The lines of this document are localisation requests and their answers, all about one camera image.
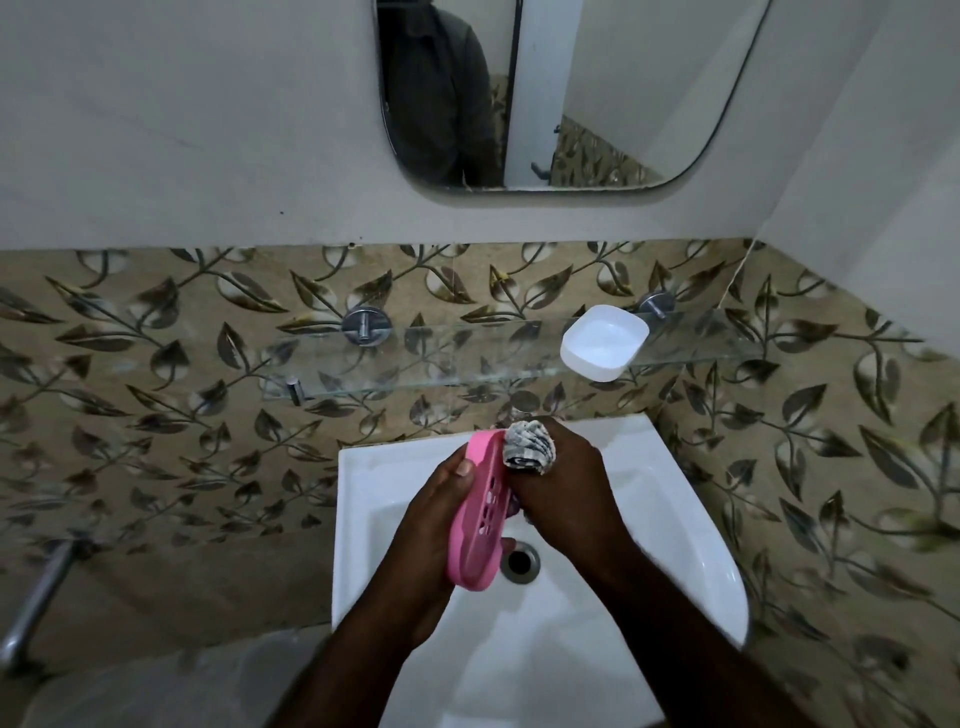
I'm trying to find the checkered cleaning cloth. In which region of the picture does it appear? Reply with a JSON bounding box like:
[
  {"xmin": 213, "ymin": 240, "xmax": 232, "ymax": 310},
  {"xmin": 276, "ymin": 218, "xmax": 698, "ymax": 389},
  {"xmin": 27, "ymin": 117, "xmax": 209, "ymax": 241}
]
[{"xmin": 500, "ymin": 419, "xmax": 560, "ymax": 476}]

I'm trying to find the white sink basin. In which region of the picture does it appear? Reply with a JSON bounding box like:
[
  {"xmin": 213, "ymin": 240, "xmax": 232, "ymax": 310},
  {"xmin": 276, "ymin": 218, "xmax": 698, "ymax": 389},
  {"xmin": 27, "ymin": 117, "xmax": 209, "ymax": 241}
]
[{"xmin": 331, "ymin": 413, "xmax": 751, "ymax": 728}]

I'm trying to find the rounded wall mirror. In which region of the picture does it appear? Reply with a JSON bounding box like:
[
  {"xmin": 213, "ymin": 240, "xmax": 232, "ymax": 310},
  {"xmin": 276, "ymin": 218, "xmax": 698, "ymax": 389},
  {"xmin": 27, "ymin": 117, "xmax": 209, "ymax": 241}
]
[{"xmin": 372, "ymin": 0, "xmax": 774, "ymax": 193}]

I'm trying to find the person's right hand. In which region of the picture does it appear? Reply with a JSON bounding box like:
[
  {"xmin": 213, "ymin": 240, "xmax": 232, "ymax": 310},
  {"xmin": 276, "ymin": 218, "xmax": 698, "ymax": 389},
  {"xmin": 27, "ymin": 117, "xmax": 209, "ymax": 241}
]
[{"xmin": 506, "ymin": 417, "xmax": 635, "ymax": 583}]

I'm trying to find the person's right forearm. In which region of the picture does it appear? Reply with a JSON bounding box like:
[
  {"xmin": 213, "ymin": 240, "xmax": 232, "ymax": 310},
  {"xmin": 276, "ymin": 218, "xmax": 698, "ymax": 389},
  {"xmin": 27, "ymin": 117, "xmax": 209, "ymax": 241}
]
[{"xmin": 584, "ymin": 547, "xmax": 819, "ymax": 728}]

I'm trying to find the metal sink drain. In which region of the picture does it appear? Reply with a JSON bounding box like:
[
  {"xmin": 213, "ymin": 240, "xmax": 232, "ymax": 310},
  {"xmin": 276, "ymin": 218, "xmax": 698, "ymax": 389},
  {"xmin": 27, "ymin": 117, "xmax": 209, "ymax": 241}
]
[{"xmin": 500, "ymin": 542, "xmax": 542, "ymax": 585}]

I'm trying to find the pink soap dish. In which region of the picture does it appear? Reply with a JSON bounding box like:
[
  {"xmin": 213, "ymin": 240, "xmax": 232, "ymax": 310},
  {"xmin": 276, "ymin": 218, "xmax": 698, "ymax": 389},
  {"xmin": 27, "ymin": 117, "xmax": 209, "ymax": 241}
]
[{"xmin": 446, "ymin": 428, "xmax": 515, "ymax": 592}]

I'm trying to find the person's left hand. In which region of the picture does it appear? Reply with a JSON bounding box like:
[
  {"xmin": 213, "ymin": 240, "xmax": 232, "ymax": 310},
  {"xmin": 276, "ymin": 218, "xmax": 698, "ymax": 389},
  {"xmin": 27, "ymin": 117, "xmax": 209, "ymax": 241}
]
[{"xmin": 371, "ymin": 443, "xmax": 519, "ymax": 650}]

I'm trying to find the glass shelf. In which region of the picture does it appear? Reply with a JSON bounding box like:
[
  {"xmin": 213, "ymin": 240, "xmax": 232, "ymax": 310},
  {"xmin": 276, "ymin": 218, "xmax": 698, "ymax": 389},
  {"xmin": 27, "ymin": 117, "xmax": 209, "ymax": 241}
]
[{"xmin": 258, "ymin": 308, "xmax": 759, "ymax": 403}]

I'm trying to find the white soap dish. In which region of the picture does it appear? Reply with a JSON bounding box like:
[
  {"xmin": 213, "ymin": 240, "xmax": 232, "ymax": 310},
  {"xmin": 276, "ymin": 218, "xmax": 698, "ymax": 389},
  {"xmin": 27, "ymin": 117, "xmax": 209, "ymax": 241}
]
[{"xmin": 560, "ymin": 304, "xmax": 652, "ymax": 383}]

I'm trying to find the chrome wall tap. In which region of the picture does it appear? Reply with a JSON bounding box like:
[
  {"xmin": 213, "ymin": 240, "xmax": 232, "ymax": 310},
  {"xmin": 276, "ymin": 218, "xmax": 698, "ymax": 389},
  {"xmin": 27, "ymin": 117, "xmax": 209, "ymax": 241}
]
[{"xmin": 0, "ymin": 536, "xmax": 95, "ymax": 673}]

